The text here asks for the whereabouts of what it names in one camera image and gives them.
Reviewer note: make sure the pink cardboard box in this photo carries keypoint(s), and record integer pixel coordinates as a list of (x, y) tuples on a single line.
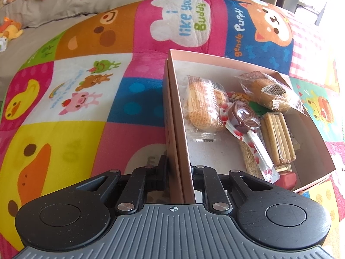
[(215, 151)]

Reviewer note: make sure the red wrapped candy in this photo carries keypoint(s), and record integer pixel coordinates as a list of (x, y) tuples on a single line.
[(287, 179)]

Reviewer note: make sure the small white toy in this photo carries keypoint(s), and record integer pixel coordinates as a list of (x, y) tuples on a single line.
[(3, 44)]

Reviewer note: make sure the clear bun packet white label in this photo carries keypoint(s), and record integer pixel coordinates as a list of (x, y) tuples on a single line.
[(266, 90)]

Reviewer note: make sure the biscuit sticks packet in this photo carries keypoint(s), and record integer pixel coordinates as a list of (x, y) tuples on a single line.
[(277, 137)]

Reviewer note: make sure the orange striped snack packet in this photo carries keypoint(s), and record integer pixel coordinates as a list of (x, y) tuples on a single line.
[(238, 97)]

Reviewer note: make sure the clear waffle cookie packet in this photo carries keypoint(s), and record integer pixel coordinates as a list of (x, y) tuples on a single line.
[(202, 108)]

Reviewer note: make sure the colourful cartoon printed mat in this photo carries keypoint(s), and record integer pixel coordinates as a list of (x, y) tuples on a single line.
[(80, 99)]

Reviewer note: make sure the orange plush toy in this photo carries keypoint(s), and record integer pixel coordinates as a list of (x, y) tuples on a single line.
[(10, 29)]

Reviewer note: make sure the puffed grain bar packet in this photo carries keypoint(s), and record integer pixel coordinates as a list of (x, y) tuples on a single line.
[(249, 159)]

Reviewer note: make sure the green snack packet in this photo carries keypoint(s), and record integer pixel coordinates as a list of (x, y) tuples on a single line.
[(258, 108)]

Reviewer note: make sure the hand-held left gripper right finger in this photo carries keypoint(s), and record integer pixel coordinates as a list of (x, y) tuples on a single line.
[(200, 174)]

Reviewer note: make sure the chocolate swirl roll packet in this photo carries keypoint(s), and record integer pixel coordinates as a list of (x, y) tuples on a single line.
[(242, 116)]

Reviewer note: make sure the beige sofa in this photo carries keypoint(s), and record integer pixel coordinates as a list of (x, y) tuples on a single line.
[(54, 10)]

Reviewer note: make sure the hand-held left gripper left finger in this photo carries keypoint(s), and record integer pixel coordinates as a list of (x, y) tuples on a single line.
[(161, 170)]

